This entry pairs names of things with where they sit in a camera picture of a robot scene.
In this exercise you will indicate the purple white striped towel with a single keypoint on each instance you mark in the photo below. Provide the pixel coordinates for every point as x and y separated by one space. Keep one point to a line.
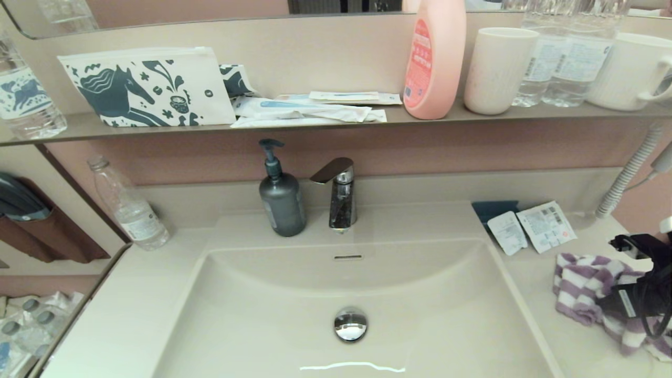
577 278

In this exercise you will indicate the brown fabric bag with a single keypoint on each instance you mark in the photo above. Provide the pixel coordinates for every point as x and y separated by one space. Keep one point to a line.
58 239

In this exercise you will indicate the small white sachet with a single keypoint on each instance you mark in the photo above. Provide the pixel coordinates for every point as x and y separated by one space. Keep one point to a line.
508 232

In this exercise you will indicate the clear labelled water bottle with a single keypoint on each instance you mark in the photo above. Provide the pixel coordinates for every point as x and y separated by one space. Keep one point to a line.
578 67
528 88

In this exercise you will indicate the white sachet with barcode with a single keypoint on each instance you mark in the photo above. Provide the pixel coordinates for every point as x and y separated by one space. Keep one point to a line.
547 227

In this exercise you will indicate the white toothbrush packet blue print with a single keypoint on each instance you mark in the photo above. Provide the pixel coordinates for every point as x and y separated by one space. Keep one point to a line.
299 108

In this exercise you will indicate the beige ceramic sink basin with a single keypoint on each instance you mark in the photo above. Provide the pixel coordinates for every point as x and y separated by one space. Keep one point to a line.
262 315

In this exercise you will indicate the long plain white packet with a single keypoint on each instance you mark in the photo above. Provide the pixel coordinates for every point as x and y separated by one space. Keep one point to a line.
315 122

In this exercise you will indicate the slim packet with blue stripe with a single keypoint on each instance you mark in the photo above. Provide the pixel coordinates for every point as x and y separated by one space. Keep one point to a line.
344 96

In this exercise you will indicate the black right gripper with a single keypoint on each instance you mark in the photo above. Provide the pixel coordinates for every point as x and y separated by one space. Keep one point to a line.
627 302

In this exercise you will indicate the shrink wrapped water bottle pack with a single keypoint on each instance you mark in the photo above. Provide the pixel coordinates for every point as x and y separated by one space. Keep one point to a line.
31 331

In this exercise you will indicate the water bottle blue horse label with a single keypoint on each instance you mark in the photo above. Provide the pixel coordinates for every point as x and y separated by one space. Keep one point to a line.
27 98

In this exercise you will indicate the grey wall shelf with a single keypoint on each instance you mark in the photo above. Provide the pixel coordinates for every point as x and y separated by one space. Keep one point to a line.
525 116

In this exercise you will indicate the clear nearly empty plastic bottle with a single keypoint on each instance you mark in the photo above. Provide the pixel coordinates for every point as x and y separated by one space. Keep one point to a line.
131 215

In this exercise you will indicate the grey hair dryer handset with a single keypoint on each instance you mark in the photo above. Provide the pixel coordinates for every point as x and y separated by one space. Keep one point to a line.
662 160

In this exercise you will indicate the small white horse print pouch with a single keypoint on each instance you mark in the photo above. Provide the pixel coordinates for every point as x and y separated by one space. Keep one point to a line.
235 80

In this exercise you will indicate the wide flat white packet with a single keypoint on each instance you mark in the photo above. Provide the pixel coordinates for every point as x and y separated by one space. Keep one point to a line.
391 99

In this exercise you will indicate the large white horse print pouch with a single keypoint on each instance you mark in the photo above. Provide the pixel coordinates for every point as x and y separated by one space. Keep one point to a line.
149 88

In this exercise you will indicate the pink lotion bottle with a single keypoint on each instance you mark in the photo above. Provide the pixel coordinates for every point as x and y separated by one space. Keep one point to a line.
438 63

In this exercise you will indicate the grey pump soap bottle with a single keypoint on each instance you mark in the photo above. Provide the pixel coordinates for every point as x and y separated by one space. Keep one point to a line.
282 207

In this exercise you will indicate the dark blue tray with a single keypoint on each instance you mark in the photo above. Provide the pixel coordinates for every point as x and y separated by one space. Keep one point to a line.
493 208

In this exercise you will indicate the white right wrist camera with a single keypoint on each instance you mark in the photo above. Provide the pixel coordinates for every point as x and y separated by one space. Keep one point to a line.
667 226

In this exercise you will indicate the wall mirror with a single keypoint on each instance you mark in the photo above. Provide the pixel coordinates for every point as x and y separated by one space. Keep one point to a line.
184 10

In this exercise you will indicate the chrome sink drain stopper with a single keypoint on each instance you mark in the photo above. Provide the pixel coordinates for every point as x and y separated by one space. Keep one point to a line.
350 324

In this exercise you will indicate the black hair dryer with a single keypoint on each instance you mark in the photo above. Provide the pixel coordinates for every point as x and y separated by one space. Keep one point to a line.
18 202

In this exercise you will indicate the chrome faucet spout body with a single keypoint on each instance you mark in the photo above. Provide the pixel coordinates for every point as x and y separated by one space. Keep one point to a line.
343 210

